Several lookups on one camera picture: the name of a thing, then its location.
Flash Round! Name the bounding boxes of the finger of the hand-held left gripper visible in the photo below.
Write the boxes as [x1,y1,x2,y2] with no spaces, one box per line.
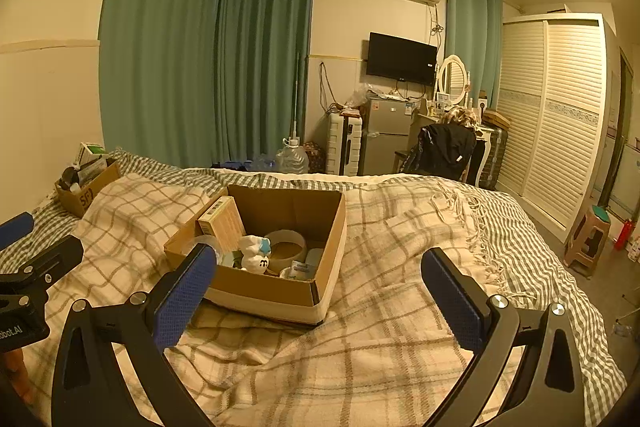
[0,234,85,295]
[0,212,35,253]

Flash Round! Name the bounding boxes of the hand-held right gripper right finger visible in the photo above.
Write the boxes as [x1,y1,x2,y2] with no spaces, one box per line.
[421,248,586,427]

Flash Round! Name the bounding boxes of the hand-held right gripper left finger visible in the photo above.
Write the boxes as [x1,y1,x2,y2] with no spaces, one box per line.
[51,243,218,427]

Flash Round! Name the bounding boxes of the clear plastic jar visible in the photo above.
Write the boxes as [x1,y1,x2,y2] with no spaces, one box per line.
[187,235,223,259]

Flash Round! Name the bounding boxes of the white toy figure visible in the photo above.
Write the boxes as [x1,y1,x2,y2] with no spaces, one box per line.
[239,235,273,275]

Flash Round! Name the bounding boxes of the large cardboard box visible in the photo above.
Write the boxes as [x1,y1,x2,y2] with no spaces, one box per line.
[164,184,347,327]

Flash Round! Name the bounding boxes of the yellow paper box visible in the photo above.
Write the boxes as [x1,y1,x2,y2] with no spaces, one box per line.
[196,196,243,253]

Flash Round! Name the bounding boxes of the blue white sachet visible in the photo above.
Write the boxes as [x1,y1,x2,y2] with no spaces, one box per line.
[280,259,313,280]

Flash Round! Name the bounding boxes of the white tape roll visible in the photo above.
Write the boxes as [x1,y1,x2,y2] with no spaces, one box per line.
[264,229,307,265]

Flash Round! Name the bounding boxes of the person's left hand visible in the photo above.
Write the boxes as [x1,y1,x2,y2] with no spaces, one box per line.
[0,349,28,408]

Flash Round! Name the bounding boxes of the small cardboard box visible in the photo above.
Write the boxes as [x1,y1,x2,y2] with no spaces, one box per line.
[55,159,122,219]

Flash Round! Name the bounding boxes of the green checked bedsheet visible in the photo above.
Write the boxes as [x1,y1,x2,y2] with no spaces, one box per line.
[0,149,628,388]

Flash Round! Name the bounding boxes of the green white carton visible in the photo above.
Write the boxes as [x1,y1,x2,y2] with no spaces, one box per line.
[77,142,108,165]

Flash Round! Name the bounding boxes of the plastic stool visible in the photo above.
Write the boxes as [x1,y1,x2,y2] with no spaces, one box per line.
[564,204,612,278]

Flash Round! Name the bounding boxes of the black jacket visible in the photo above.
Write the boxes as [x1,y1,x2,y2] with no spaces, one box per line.
[402,123,477,180]

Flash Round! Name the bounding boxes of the brown suitcase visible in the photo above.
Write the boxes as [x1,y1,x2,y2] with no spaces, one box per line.
[480,109,511,190]

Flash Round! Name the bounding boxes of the grey small fridge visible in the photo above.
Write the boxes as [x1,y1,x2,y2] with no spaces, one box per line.
[361,98,421,178]

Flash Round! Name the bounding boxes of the large clear water bottle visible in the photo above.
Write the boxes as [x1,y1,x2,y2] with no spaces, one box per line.
[276,138,309,175]

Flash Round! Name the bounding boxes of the red fire extinguisher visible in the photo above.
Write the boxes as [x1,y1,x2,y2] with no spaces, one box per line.
[615,218,635,250]

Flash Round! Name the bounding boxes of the blonde wig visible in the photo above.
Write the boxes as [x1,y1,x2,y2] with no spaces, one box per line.
[446,107,483,128]

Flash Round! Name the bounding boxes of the white ribbed suitcase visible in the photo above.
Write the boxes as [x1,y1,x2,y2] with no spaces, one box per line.
[326,112,364,175]

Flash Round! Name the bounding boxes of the white louvred wardrobe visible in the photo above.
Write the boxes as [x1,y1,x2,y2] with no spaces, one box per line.
[495,13,613,243]

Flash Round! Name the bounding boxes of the white oval vanity mirror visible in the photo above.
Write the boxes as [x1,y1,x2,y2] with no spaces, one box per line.
[437,54,471,104]

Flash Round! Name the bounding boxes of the clear plastic bag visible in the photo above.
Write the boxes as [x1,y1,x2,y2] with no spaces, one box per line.
[347,83,373,108]

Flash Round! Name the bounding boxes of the white pole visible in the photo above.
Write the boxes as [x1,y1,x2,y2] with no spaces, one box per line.
[292,52,301,142]

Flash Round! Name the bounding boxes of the green curtain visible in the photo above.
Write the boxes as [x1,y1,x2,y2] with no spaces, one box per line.
[100,0,224,164]
[215,0,316,168]
[445,0,503,108]

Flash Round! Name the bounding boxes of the black wall television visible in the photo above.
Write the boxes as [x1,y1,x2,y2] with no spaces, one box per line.
[366,32,437,86]

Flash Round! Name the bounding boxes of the wall cable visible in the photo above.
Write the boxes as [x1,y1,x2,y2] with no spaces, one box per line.
[320,62,341,112]

